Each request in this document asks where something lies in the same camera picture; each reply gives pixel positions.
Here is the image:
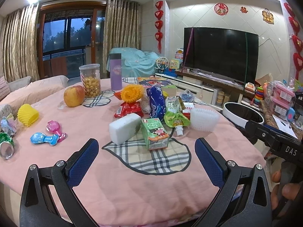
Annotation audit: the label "crushed green can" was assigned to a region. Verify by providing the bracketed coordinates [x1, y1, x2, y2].
[0, 132, 14, 160]

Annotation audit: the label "clear snack jar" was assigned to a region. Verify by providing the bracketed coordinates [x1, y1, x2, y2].
[79, 64, 101, 98]

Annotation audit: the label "white tv cabinet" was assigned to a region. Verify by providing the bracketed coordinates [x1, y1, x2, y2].
[155, 73, 218, 105]

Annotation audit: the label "person's right hand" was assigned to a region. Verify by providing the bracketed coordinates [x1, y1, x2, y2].
[271, 183, 301, 210]

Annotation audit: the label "purple thermos bottle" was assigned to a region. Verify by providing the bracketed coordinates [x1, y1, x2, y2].
[109, 53, 122, 91]

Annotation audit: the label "pink toy rattle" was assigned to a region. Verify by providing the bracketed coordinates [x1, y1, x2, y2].
[46, 120, 67, 142]

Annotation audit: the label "blue toy rattle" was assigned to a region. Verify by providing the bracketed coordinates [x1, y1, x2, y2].
[30, 132, 59, 146]

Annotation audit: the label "teal covered armchair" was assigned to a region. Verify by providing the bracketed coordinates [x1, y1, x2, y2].
[109, 47, 160, 77]

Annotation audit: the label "toy ferris wheel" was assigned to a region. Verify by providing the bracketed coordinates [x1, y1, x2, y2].
[155, 57, 169, 73]

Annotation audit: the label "beige curtain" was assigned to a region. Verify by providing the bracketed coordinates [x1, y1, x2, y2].
[1, 4, 40, 82]
[102, 0, 141, 74]

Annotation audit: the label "green milk carton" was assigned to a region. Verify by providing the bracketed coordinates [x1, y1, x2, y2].
[141, 118, 169, 151]

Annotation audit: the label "white trash bin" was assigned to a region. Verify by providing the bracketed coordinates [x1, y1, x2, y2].
[222, 102, 265, 128]

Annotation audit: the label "red snack wrapper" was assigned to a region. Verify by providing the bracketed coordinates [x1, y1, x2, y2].
[114, 101, 144, 118]

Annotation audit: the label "pink plaid-patch blanket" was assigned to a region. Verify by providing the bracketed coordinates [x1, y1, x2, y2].
[1, 79, 266, 226]

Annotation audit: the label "white foam block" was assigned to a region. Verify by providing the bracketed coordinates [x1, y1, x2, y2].
[109, 113, 141, 145]

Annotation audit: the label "yellow foam fruit net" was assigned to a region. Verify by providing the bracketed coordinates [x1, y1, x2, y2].
[17, 104, 39, 127]

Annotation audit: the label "beige left curtain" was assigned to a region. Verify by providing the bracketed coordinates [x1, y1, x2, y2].
[1, 4, 40, 82]

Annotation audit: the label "beige right curtain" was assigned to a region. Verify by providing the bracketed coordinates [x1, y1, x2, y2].
[102, 0, 141, 74]

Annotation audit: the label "orange foam fruit net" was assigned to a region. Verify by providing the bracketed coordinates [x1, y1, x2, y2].
[121, 84, 144, 103]

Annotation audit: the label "blue snack bag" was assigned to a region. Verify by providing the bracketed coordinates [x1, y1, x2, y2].
[146, 86, 166, 121]

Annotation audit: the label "colourful children's book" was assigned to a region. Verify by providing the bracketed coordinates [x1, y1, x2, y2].
[137, 76, 173, 88]

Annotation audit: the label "white foam fruit net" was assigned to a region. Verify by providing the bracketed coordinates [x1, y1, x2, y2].
[190, 108, 220, 132]

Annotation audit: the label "red cigarette box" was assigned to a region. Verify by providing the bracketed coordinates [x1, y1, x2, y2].
[182, 103, 195, 119]

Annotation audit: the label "green drink pouch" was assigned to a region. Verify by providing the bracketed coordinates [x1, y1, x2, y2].
[164, 111, 191, 136]

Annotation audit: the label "pink storage boxes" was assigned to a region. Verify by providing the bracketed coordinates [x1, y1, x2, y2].
[265, 80, 295, 118]

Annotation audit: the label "black television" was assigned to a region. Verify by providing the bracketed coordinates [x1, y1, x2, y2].
[183, 27, 259, 83]

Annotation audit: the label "red apple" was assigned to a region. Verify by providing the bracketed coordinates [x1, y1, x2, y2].
[63, 85, 85, 108]

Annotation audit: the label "rainbow stacking ring toy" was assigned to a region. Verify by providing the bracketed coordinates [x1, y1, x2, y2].
[252, 86, 264, 107]

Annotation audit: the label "blue white wrapper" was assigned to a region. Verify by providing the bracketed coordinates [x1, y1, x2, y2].
[180, 89, 195, 103]

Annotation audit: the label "crumpled pastel wrapper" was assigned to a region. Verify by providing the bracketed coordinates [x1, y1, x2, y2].
[1, 113, 17, 136]

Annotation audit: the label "red hanging knot decoration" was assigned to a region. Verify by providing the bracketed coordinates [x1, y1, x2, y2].
[154, 0, 164, 54]

